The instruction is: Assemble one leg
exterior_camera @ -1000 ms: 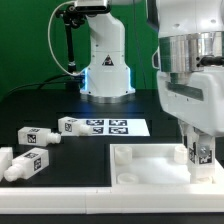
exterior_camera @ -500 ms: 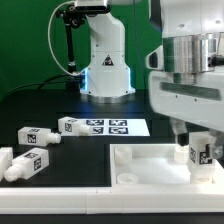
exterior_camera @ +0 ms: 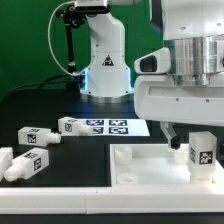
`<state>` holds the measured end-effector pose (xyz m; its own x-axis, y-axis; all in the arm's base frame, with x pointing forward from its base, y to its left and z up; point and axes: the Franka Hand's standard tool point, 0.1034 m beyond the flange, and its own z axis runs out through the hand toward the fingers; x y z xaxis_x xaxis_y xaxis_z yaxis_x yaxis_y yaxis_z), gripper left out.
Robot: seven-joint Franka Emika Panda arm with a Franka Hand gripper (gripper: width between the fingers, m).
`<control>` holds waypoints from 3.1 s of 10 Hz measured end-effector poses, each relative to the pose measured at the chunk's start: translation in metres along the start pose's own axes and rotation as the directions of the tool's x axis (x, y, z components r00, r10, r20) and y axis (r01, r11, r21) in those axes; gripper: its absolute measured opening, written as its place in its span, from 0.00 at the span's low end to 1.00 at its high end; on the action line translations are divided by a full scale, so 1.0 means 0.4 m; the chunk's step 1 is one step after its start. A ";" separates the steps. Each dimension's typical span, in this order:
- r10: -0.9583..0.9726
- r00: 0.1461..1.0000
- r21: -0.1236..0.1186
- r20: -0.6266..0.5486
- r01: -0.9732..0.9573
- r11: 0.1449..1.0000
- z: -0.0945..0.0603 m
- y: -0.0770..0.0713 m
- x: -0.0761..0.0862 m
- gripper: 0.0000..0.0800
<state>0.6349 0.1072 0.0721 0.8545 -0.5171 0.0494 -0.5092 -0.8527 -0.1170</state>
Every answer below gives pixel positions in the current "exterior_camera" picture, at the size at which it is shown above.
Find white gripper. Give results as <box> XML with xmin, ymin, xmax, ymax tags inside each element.
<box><xmin>134</xmin><ymin>73</ymin><xmax>224</xmax><ymax>149</ymax></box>

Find white square tabletop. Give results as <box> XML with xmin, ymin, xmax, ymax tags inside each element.
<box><xmin>109</xmin><ymin>143</ymin><xmax>224</xmax><ymax>188</ymax></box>

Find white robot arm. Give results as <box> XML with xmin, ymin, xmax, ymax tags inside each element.
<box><xmin>81</xmin><ymin>0</ymin><xmax>224</xmax><ymax>139</ymax></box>

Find white sheet with tags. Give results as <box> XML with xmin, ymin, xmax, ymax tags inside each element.
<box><xmin>83</xmin><ymin>119</ymin><xmax>150</xmax><ymax>136</ymax></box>

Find white U-shaped obstacle fence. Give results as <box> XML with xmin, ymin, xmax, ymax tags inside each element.
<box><xmin>0</xmin><ymin>146</ymin><xmax>224</xmax><ymax>216</ymax></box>

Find white block at left edge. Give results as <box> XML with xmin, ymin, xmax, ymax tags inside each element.
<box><xmin>0</xmin><ymin>147</ymin><xmax>13</xmax><ymax>182</ymax></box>

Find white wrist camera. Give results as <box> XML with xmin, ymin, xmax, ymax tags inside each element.
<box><xmin>134</xmin><ymin>47</ymin><xmax>171</xmax><ymax>74</ymax></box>

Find white cable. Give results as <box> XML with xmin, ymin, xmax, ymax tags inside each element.
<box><xmin>47</xmin><ymin>2</ymin><xmax>84</xmax><ymax>79</ymax></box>

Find black cables on table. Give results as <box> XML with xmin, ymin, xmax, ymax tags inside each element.
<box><xmin>0</xmin><ymin>74</ymin><xmax>84</xmax><ymax>104</ymax></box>

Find black camera stand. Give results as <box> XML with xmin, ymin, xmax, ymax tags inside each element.
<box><xmin>56</xmin><ymin>5</ymin><xmax>85</xmax><ymax>93</ymax></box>

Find silver camera on stand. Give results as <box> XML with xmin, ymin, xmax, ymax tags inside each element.
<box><xmin>74</xmin><ymin>0</ymin><xmax>110</xmax><ymax>14</ymax></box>

